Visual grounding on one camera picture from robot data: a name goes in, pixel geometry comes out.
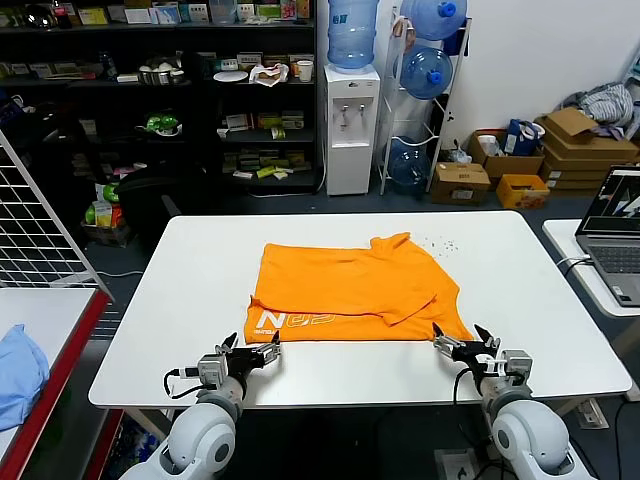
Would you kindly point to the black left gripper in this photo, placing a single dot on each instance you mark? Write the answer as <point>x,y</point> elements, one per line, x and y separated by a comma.
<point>242,361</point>

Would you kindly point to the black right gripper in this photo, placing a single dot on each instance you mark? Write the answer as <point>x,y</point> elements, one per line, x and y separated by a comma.
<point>475,357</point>

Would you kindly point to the orange t-shirt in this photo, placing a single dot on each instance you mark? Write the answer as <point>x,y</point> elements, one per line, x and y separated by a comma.
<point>350,280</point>

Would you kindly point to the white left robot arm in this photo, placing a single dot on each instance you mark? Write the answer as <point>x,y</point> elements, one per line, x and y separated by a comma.
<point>200,435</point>

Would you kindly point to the grey clothes pile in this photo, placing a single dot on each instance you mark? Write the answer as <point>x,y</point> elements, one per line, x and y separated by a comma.
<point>607,102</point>

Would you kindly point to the white table leg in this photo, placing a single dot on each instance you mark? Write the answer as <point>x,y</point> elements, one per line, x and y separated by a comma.
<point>145,419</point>
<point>575,406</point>

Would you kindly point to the white floor plate black logo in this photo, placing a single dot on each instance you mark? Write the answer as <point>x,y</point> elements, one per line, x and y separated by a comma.
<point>457,467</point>

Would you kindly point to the yellow cardboard box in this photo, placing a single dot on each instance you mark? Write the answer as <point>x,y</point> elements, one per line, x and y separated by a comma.
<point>520,197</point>

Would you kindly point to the sealed brown cardboard box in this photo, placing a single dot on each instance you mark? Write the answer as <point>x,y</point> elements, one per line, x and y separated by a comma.
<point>460,187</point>

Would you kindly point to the grey laptop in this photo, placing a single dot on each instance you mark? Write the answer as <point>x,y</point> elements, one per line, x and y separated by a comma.
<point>615,260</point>

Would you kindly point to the lime green box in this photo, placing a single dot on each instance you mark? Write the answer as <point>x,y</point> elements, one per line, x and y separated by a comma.
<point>266,173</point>

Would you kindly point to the red-edged white side table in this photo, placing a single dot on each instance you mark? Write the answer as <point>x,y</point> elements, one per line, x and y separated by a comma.
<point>70,360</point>

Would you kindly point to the black office chair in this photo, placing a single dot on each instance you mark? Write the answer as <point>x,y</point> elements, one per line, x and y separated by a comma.
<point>150,200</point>

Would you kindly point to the dark basket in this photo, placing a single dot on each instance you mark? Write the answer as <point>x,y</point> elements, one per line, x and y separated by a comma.
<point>107,236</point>

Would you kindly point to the open brown cardboard box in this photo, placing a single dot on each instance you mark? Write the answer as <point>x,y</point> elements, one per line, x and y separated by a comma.
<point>515,165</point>

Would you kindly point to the flat cardboard box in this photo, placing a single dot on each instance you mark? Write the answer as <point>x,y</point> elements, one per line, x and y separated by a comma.
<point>570,167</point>
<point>575,185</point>

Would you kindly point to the yellow orange snack packet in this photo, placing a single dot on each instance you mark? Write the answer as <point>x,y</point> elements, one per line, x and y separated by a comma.
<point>110,216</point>

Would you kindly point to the white water dispenser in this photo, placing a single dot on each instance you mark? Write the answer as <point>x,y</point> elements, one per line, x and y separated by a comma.
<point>350,165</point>

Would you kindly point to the green snack packet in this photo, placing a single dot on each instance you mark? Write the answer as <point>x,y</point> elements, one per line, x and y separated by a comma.
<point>107,192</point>

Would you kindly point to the blue paper bag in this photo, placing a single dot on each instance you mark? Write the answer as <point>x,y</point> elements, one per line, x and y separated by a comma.
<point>517,137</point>

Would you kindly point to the white red medicine box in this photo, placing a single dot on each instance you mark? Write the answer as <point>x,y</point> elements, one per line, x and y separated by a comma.
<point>238,122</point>

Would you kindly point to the yellow green box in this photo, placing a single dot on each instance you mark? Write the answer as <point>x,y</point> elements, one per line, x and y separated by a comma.
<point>270,121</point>

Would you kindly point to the light blue cloth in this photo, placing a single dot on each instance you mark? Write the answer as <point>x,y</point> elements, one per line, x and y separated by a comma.
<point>20,375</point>

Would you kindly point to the stacked cardboard boxes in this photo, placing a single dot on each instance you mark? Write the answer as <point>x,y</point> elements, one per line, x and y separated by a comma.
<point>590,137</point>

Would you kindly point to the green toy fruit bowl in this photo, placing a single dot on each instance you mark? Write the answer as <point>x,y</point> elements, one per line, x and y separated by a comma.
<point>162,124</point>

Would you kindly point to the white metal jug rack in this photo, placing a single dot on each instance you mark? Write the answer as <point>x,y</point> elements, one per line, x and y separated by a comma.
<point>392,90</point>

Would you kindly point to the blue water jug blue cap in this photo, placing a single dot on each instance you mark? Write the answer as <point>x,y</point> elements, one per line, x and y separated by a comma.
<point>422,75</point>
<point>425,20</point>

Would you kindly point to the white plastic bag with bread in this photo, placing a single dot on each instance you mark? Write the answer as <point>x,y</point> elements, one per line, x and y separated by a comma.
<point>270,75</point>

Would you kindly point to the white paper cup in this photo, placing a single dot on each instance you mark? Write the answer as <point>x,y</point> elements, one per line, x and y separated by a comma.
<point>305,71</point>

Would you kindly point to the metal bowl with eggs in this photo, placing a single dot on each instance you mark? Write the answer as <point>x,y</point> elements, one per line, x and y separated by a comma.
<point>160,75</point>

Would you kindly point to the plastic water bottle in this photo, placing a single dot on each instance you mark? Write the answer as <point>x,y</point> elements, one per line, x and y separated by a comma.
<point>108,67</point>

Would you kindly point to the blue water jug with label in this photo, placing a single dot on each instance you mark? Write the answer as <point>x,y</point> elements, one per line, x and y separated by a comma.
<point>352,40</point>

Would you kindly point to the black shelving unit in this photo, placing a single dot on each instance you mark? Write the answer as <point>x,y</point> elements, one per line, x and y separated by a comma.
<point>150,27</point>

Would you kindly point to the clear plastic container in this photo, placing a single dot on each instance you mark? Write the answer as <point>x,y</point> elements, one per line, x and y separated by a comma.
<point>223,12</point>

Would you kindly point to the pink box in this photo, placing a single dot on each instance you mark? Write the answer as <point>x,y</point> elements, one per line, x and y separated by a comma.
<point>290,9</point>

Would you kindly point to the pale blue box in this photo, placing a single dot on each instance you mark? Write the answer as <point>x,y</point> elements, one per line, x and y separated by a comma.
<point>166,14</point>

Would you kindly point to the cola bottle red label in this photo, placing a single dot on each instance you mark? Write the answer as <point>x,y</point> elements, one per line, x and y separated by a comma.
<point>61,12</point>

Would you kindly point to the shiny round glass bowl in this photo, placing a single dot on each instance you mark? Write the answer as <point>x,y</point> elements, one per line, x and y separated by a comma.
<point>37,15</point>

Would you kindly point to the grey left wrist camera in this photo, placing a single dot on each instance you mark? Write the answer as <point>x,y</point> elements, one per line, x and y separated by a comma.
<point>212,370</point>

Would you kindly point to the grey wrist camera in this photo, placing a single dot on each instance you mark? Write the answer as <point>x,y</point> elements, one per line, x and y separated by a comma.
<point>517,367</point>
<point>212,370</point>

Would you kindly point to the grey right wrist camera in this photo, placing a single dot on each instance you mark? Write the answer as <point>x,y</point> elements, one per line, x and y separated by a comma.
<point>517,367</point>

